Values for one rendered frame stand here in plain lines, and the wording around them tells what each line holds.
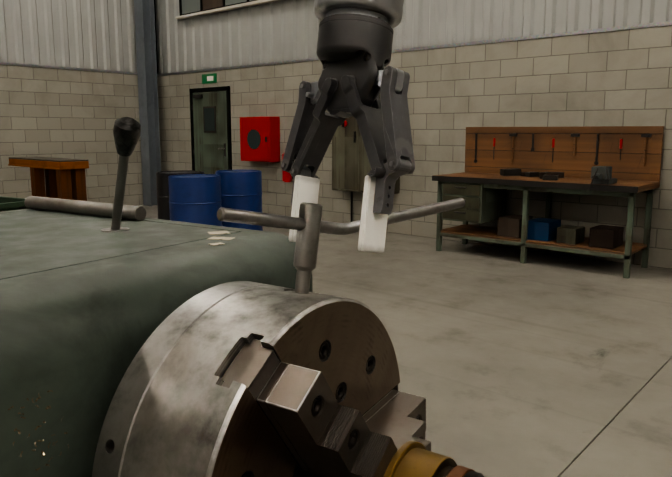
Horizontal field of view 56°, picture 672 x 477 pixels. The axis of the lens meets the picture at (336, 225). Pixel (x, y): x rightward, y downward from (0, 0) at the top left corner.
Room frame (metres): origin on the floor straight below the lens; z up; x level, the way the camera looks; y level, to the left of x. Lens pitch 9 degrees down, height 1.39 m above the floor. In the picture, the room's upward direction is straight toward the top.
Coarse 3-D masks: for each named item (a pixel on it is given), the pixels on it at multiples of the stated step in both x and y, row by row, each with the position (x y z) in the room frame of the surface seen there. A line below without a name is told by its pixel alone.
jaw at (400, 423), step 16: (384, 400) 0.62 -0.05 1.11; (400, 400) 0.62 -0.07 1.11; (416, 400) 0.62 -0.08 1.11; (368, 416) 0.59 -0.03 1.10; (384, 416) 0.59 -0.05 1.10; (400, 416) 0.59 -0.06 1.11; (416, 416) 0.61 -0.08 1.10; (384, 432) 0.56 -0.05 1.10; (400, 432) 0.56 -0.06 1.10; (416, 432) 0.56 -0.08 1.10
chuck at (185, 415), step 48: (288, 288) 0.60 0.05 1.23; (192, 336) 0.51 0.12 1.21; (240, 336) 0.50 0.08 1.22; (288, 336) 0.50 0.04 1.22; (336, 336) 0.56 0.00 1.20; (384, 336) 0.63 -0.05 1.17; (192, 384) 0.47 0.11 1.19; (240, 384) 0.45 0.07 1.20; (336, 384) 0.56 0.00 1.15; (384, 384) 0.63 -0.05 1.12; (144, 432) 0.46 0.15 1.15; (192, 432) 0.44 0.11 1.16; (240, 432) 0.44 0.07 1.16
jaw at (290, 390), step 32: (256, 352) 0.48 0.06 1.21; (224, 384) 0.46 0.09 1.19; (256, 384) 0.46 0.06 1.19; (288, 384) 0.46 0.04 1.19; (320, 384) 0.46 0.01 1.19; (288, 416) 0.45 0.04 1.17; (320, 416) 0.46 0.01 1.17; (352, 416) 0.47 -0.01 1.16; (288, 448) 0.50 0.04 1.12; (320, 448) 0.46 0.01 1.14; (352, 448) 0.47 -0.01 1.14; (384, 448) 0.47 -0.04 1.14
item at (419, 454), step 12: (408, 444) 0.49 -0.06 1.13; (420, 444) 0.51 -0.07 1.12; (396, 456) 0.48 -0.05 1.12; (408, 456) 0.48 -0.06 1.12; (420, 456) 0.48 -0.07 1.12; (432, 456) 0.48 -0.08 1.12; (444, 456) 0.49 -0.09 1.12; (396, 468) 0.47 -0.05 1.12; (408, 468) 0.47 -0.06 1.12; (420, 468) 0.47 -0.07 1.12; (432, 468) 0.47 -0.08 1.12; (444, 468) 0.48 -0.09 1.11; (456, 468) 0.47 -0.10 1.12; (468, 468) 0.48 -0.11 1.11
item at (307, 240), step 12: (300, 204) 0.60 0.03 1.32; (312, 204) 0.59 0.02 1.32; (300, 216) 0.59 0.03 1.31; (312, 216) 0.59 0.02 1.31; (312, 228) 0.59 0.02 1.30; (300, 240) 0.59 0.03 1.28; (312, 240) 0.59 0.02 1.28; (300, 252) 0.58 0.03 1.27; (312, 252) 0.58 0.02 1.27; (300, 264) 0.58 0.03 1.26; (312, 264) 0.58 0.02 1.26; (300, 276) 0.58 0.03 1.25; (300, 288) 0.58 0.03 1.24
